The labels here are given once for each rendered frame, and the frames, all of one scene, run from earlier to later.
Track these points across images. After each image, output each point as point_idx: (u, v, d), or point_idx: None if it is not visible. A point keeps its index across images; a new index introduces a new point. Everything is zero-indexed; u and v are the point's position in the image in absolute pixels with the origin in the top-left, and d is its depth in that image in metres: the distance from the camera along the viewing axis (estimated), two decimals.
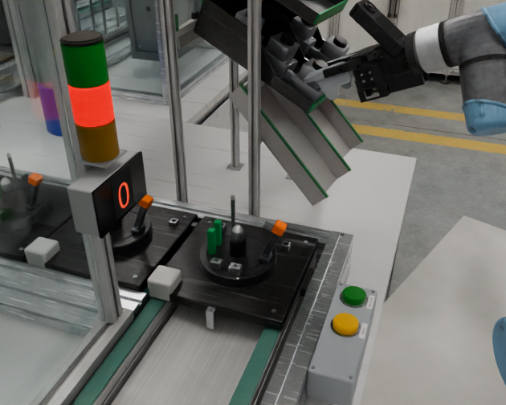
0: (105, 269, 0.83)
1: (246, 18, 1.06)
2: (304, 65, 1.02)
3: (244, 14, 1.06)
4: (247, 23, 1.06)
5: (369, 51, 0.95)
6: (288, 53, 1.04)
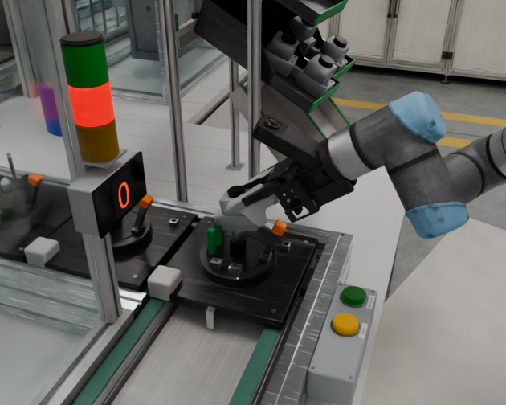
0: (105, 269, 0.83)
1: (284, 42, 1.05)
2: (220, 201, 0.92)
3: (280, 39, 1.05)
4: (286, 48, 1.05)
5: (285, 169, 0.85)
6: (328, 75, 1.04)
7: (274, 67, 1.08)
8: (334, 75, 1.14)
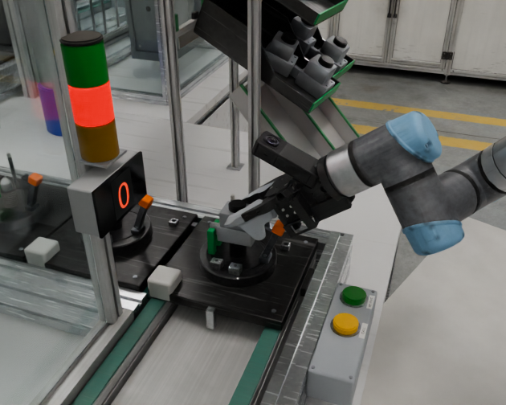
0: (105, 269, 0.83)
1: (284, 42, 1.05)
2: (220, 213, 0.93)
3: (280, 39, 1.05)
4: (286, 48, 1.05)
5: (284, 185, 0.86)
6: (328, 75, 1.04)
7: (274, 67, 1.08)
8: (334, 75, 1.14)
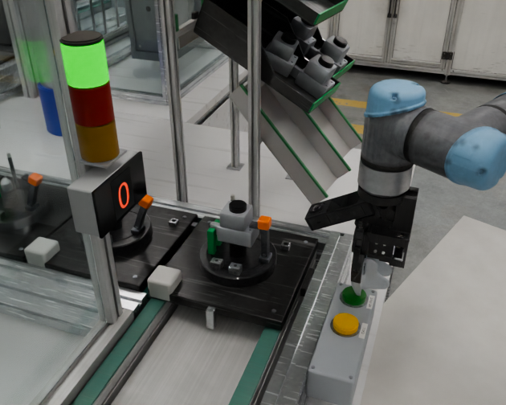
0: (105, 269, 0.83)
1: (284, 42, 1.05)
2: (221, 214, 0.93)
3: (280, 39, 1.05)
4: (286, 48, 1.05)
5: (355, 231, 0.84)
6: (328, 75, 1.04)
7: (274, 67, 1.08)
8: (334, 75, 1.14)
